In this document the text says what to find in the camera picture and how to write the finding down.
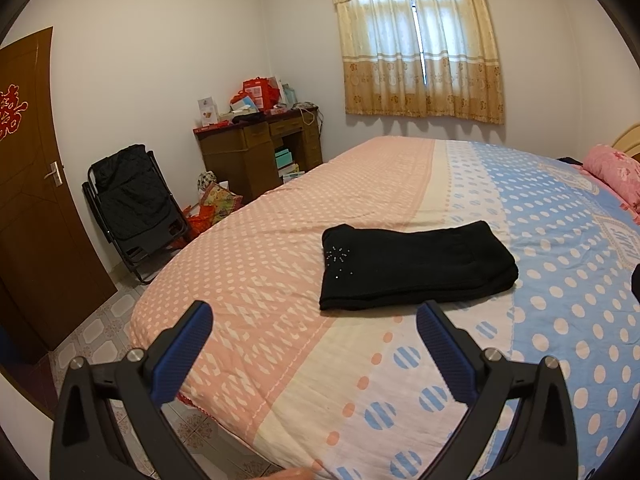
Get brown wooden door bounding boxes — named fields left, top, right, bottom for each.
left=0, top=27, right=119, bottom=367

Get black folding chair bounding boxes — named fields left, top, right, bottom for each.
left=82, top=144, right=194, bottom=286

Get red gift bag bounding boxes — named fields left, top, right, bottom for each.
left=243, top=77, right=281, bottom=111

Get pink floral pillow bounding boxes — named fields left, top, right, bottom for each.
left=582, top=144, right=640, bottom=217

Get beige bed headboard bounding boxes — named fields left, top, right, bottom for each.
left=612, top=122, right=640, bottom=163

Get beige patterned curtain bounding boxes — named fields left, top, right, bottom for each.
left=327, top=0, right=505, bottom=126

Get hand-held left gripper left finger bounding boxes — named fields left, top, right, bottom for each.
left=50, top=300, right=214, bottom=480

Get white cable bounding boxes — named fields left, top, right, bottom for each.
left=292, top=102, right=326, bottom=129

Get pink and blue dotted quilt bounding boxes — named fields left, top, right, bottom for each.
left=129, top=135, right=640, bottom=480

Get white printed card box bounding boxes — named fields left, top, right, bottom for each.
left=197, top=97, right=220, bottom=126

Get colourful patterned bag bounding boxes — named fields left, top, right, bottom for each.
left=199, top=182, right=244, bottom=224

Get red paper door decoration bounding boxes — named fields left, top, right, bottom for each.
left=0, top=85, right=29, bottom=142

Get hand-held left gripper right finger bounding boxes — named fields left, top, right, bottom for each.
left=416, top=300, right=579, bottom=480

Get black pants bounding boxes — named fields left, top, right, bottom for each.
left=319, top=220, right=519, bottom=312

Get brown wooden desk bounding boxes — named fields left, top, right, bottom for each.
left=192, top=107, right=324, bottom=206

